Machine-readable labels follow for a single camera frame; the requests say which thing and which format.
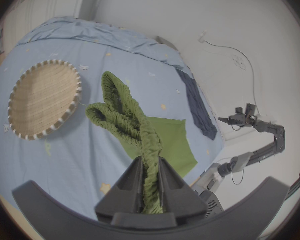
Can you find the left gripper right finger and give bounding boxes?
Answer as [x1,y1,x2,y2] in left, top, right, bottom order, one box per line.
[158,156,208,221]

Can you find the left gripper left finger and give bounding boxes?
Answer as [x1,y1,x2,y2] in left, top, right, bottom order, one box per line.
[94,156,144,222]

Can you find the green shorts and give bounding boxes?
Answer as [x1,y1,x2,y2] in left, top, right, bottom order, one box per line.
[85,70,198,214]

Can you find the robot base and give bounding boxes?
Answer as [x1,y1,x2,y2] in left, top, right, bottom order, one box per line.
[189,162,225,218]

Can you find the dark blue garment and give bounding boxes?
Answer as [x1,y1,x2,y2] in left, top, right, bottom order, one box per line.
[174,68,218,141]

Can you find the bed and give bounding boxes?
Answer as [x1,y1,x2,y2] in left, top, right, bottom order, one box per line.
[0,16,259,221]

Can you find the round woven basket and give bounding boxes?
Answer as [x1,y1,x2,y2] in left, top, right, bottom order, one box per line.
[7,59,82,141]

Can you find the pale blue quilt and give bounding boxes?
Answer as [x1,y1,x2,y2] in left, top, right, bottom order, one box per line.
[16,16,192,76]

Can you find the white wardrobe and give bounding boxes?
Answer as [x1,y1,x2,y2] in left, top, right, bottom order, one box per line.
[1,0,89,44]

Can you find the grey vertical wall duct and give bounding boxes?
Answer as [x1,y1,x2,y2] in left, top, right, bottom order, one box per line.
[74,0,108,21]

